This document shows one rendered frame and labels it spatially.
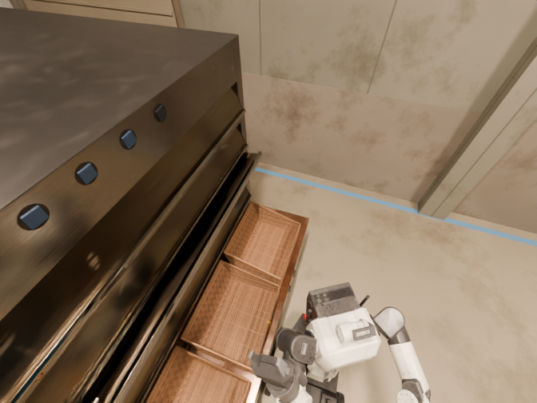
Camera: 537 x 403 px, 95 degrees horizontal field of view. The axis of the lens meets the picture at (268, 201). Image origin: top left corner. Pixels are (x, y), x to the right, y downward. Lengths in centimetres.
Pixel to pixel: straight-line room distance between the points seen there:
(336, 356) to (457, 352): 198
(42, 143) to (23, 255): 30
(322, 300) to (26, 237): 103
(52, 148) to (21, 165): 8
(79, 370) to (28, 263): 48
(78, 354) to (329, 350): 89
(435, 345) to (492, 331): 59
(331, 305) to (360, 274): 174
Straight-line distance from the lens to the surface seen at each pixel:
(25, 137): 99
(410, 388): 128
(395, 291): 299
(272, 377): 82
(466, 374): 302
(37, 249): 85
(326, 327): 118
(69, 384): 119
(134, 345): 124
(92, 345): 117
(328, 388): 239
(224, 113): 147
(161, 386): 181
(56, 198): 82
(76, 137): 89
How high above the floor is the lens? 251
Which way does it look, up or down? 49 degrees down
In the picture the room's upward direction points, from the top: straight up
